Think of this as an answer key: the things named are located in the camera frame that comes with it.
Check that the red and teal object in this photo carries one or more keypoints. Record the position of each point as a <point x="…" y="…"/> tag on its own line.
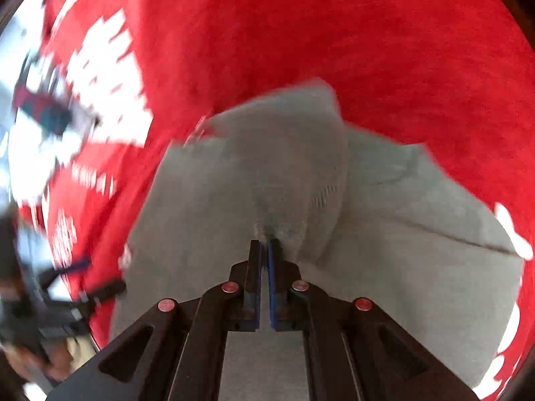
<point x="50" y="110"/>

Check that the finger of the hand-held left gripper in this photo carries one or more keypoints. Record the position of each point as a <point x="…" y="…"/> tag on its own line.
<point x="71" y="268"/>
<point x="104" y="290"/>

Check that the grey small garment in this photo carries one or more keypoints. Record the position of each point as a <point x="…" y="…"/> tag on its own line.
<point x="259" y="175"/>

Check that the red printed blanket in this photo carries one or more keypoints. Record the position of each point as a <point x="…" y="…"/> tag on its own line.
<point x="334" y="29"/>

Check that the person's left hand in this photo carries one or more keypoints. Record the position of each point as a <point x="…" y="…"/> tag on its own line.
<point x="50" y="363"/>

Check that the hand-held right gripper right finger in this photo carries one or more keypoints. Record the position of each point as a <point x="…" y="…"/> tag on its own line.
<point x="274" y="288"/>

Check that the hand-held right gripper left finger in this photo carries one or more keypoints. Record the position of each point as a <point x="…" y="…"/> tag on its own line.
<point x="255" y="288"/>

